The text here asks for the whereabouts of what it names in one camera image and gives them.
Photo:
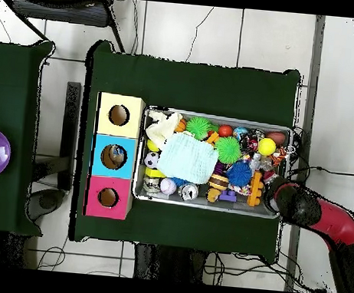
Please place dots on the black chair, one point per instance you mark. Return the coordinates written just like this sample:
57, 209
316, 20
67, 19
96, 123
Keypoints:
59, 11

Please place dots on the orange toy building block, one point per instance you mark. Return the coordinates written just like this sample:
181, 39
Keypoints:
255, 188
213, 137

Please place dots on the blue spiky rubber ball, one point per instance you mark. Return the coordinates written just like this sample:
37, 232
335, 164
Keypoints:
239, 173

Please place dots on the black and white soccer ball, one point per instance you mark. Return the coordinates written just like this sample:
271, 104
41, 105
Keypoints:
151, 159

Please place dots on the mint green cloth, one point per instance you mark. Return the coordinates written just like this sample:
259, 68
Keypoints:
188, 158

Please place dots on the cream cloth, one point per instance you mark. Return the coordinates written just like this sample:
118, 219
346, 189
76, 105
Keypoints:
161, 128

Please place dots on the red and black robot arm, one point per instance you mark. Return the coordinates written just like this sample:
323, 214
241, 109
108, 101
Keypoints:
301, 206

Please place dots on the silver mesh bin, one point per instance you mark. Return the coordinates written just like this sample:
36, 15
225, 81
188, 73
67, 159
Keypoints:
200, 201

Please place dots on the white toy baseball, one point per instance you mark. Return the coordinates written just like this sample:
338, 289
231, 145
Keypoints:
168, 185

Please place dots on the green spiky rubber ball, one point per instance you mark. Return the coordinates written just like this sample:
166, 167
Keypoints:
198, 127
227, 150

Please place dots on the dark green tablecloth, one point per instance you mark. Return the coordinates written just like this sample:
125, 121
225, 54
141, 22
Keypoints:
185, 85
9, 91

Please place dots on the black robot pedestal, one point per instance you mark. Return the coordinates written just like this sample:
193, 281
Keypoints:
166, 265

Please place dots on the crushed clear plastic bottle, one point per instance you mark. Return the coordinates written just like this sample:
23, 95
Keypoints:
117, 154

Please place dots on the wooden box with three holes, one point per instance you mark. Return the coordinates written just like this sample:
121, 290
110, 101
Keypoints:
133, 121

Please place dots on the yellow ball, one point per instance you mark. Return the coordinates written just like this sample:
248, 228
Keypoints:
266, 146

